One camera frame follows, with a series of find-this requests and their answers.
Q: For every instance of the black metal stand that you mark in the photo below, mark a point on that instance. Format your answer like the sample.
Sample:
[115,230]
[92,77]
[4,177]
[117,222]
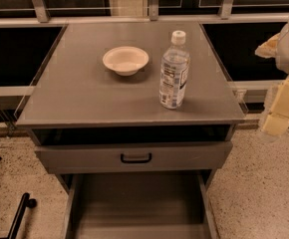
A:
[25,203]

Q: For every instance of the black drawer handle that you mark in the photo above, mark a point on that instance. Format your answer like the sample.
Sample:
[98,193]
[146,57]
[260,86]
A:
[136,159]

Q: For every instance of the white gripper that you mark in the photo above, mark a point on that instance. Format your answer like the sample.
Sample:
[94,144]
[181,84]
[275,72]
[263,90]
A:
[277,120]

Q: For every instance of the white bowl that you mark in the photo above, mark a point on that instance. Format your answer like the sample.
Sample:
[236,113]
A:
[125,60]

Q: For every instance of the grey drawer cabinet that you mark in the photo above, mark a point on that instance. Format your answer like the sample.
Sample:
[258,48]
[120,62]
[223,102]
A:
[130,135]

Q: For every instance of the grey top drawer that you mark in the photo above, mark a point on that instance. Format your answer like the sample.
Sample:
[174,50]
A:
[74,159]

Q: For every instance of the clear plastic water bottle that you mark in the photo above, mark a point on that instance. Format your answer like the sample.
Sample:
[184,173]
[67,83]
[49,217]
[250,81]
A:
[174,72]

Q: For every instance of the open grey middle drawer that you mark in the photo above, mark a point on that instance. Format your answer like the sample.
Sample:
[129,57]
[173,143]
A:
[139,205]

